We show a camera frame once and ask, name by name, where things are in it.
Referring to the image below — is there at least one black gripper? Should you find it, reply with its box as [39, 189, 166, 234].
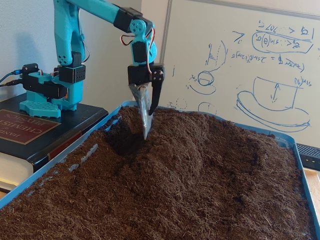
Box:
[127, 62, 166, 140]

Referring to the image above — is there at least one black chemistry physics handbook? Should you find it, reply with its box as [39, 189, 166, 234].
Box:
[0, 93, 110, 193]

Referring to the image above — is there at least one black cable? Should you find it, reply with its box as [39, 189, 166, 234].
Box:
[0, 79, 25, 88]

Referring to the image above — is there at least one whiteboard with blue drawings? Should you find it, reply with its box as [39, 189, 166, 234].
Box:
[152, 0, 320, 149]

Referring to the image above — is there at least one blue cable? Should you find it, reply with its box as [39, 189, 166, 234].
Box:
[0, 70, 23, 85]

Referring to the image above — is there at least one blue plastic tray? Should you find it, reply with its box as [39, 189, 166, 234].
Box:
[0, 100, 320, 240]

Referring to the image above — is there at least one brown soil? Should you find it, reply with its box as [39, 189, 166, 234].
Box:
[0, 106, 317, 240]

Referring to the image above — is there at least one black vented box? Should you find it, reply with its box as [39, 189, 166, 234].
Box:
[294, 142, 320, 172]

